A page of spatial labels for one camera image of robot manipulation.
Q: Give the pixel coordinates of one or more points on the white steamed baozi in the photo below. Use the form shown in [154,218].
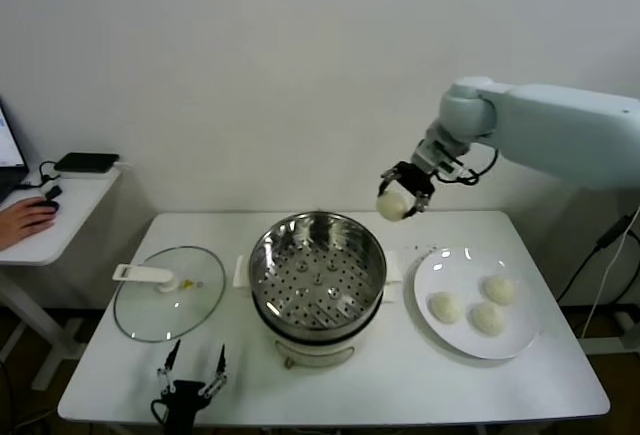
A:
[391,206]
[446,307]
[498,289]
[487,318]

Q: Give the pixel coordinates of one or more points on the black flat box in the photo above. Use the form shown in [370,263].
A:
[85,161]

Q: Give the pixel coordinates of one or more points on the person's hand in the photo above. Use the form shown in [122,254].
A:
[25,220]

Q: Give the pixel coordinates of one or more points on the black laptop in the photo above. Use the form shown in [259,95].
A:
[10,177]

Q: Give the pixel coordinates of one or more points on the small black adapter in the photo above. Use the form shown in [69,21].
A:
[53,190]

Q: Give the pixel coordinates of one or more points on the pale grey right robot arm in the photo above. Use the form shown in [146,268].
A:
[550,125]

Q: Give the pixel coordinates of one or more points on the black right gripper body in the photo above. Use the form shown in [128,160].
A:
[414,179]

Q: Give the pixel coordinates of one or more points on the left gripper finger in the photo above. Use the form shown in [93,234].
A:
[221,370]
[169,370]

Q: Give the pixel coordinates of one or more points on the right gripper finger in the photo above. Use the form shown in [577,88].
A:
[420,205]
[387,175]

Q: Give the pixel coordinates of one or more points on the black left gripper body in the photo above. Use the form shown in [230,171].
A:
[185,400]

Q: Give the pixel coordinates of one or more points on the cream electric cooker base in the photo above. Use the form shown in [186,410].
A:
[320,355]

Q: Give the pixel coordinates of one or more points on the black white stand base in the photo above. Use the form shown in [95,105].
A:
[624,325]

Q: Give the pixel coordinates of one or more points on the white round plate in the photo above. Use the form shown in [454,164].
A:
[450,340]

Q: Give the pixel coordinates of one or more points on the stainless steel steamer basket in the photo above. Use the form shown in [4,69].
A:
[320,275]

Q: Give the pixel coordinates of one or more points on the white side table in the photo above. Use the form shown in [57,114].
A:
[75,215]

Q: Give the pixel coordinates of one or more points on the grey right wrist camera module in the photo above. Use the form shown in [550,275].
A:
[442,155]

